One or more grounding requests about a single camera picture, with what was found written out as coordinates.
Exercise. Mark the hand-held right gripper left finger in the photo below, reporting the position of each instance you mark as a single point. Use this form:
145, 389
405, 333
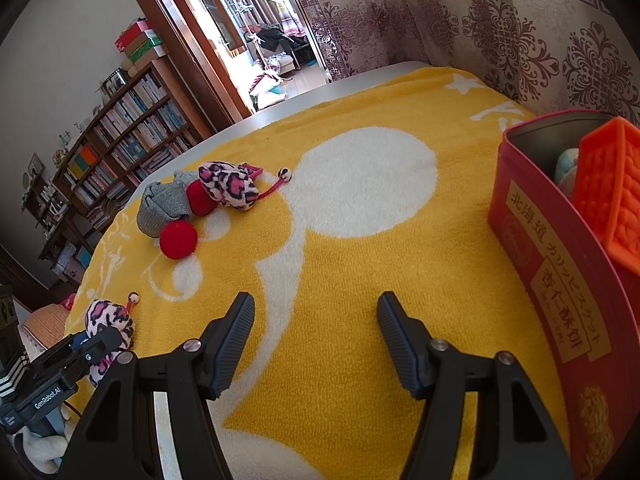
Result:
235, 345

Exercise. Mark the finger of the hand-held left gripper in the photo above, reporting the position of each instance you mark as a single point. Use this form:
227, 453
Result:
77, 342
100, 347

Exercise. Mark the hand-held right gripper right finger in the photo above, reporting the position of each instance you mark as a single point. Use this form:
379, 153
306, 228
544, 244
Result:
397, 345

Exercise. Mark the leopard print hat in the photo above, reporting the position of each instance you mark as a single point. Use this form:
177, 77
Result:
227, 185
107, 317

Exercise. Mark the red tin container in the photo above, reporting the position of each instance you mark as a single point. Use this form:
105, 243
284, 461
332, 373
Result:
550, 270

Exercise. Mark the orange embossed rubber cube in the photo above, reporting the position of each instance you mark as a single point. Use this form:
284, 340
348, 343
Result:
610, 195

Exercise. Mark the person's left forearm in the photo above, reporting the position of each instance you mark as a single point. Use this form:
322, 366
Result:
12, 377

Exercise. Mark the beige cushion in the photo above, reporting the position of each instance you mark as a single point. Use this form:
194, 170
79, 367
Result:
47, 320

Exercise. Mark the dark cabinet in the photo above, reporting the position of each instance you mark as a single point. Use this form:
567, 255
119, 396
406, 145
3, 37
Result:
7, 320

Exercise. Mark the yellow and white towel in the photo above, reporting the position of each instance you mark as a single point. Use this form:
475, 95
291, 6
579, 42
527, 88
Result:
350, 270

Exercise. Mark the dark shelf with trinkets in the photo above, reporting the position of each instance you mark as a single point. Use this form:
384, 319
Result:
55, 230

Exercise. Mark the red felt ball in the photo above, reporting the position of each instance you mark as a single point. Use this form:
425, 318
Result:
177, 240
199, 200

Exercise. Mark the grey knit pouch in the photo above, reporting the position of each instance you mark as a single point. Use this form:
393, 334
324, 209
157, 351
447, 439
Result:
157, 205

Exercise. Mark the wooden bookshelf with books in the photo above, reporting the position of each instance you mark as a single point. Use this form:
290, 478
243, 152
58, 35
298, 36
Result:
130, 130

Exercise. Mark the white bag on floor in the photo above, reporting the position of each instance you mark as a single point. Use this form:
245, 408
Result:
265, 87

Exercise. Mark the brown cardboard box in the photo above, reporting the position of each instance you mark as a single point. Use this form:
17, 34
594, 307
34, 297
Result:
145, 60

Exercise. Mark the green box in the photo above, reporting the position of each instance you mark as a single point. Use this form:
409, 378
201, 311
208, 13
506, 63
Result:
150, 42

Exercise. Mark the coat rack with clothes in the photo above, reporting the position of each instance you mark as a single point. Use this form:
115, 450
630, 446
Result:
270, 37

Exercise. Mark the red box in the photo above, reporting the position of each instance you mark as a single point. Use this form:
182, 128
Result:
132, 35

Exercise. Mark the purple patterned curtain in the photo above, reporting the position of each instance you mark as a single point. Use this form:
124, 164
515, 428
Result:
450, 20

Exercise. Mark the photo frame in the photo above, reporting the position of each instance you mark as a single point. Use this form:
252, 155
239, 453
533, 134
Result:
116, 80

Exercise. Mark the wooden door frame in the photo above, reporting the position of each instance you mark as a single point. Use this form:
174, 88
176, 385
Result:
200, 60

